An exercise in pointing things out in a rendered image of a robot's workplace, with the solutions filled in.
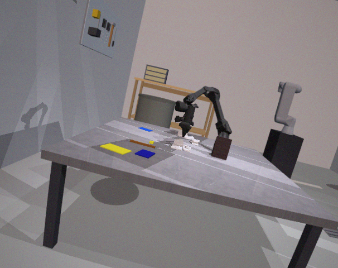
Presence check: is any yellow flat plate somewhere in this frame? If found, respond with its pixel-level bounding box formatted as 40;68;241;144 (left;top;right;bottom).
100;143;132;155

